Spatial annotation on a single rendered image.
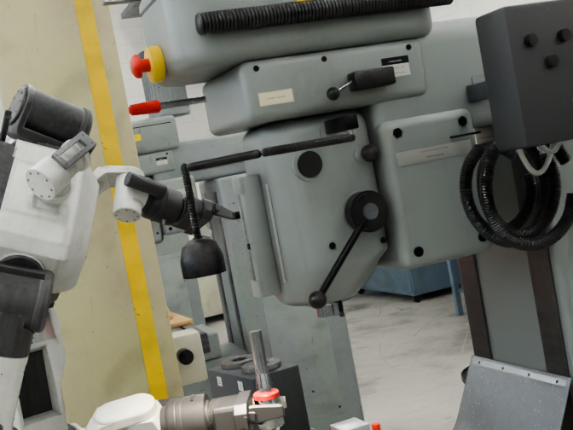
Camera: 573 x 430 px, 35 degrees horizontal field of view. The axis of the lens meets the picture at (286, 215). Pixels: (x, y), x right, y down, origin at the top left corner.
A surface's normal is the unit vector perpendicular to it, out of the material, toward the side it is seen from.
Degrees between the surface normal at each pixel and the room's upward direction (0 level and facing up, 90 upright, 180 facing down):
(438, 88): 90
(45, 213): 58
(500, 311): 90
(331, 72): 90
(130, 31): 90
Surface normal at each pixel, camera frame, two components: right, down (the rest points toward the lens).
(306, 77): 0.36, -0.02
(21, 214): 0.37, -0.58
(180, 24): -0.48, 0.14
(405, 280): -0.91, 0.19
